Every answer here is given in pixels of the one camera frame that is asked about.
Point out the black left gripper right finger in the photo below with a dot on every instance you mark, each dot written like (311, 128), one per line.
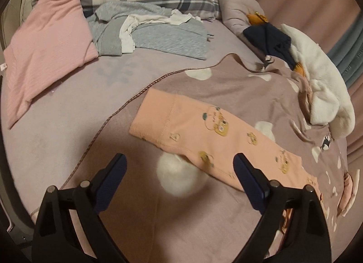
(292, 227)

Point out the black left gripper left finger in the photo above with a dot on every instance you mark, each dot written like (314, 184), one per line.
(55, 238)

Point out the orange cartoon print garment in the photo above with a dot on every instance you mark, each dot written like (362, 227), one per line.
(199, 139)

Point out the pink cream folded clothes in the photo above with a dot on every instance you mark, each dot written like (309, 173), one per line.
(350, 191)

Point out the mauve polka dot blanket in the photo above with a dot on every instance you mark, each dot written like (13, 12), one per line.
(214, 223)

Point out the white fleece garment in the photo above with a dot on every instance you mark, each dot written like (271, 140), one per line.
(330, 102)

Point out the grey blue curtain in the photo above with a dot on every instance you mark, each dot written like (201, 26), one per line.
(346, 54)

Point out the navy orange garment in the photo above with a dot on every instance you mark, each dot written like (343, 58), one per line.
(270, 40)

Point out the pink folded garment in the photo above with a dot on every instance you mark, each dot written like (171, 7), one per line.
(54, 40)

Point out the white small garment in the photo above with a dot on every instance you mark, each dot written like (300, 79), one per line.
(178, 33)

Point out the grey garment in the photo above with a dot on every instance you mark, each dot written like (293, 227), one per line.
(120, 27)

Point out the mauve pillow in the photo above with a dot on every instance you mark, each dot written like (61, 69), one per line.
(234, 14)

